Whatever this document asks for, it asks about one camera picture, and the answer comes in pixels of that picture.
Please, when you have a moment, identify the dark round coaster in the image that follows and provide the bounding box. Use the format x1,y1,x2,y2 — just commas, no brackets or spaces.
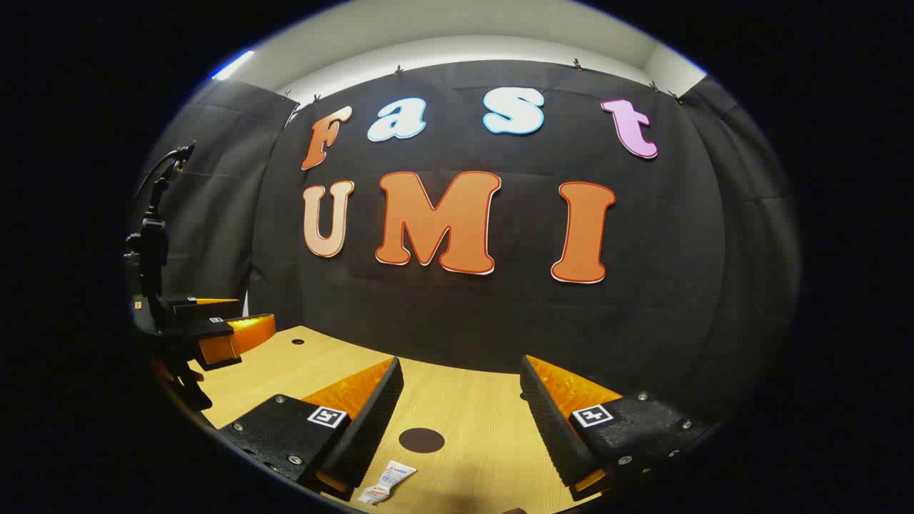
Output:
398,428,446,454

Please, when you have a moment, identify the white toothpaste tube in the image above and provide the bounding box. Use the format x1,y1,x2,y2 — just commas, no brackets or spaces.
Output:
357,461,418,505

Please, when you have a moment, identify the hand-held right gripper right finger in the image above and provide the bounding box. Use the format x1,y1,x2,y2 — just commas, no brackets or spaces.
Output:
519,354,720,502

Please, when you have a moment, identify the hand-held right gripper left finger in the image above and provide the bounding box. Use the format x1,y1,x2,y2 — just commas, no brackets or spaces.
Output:
216,356,405,502

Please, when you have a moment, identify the wooden desktop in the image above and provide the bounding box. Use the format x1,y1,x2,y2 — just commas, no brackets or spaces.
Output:
187,326,608,514

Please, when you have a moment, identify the black backdrop cloth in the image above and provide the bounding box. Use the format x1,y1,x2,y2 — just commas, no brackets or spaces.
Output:
246,59,800,429

